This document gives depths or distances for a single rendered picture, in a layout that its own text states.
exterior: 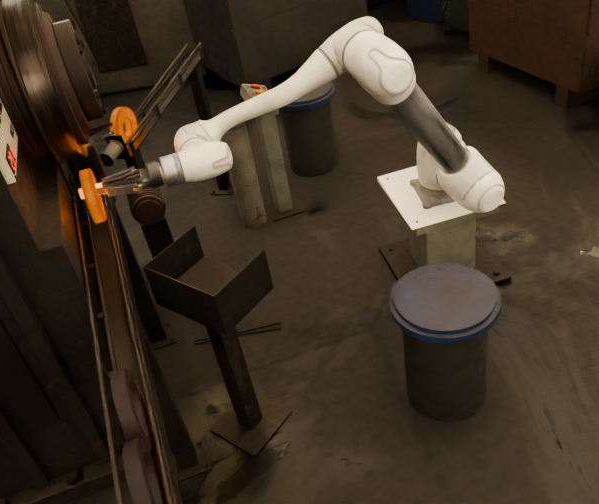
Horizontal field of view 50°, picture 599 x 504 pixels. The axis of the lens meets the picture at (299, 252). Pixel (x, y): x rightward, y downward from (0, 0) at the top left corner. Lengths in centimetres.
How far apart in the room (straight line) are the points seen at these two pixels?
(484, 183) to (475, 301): 43
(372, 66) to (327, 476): 120
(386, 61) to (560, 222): 143
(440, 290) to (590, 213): 122
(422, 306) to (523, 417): 52
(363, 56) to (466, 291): 73
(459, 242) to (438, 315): 71
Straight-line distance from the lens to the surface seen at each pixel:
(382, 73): 175
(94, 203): 187
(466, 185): 214
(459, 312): 187
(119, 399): 139
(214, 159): 190
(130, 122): 262
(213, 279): 184
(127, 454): 131
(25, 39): 183
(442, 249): 252
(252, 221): 303
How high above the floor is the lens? 173
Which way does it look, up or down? 37 degrees down
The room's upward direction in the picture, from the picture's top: 11 degrees counter-clockwise
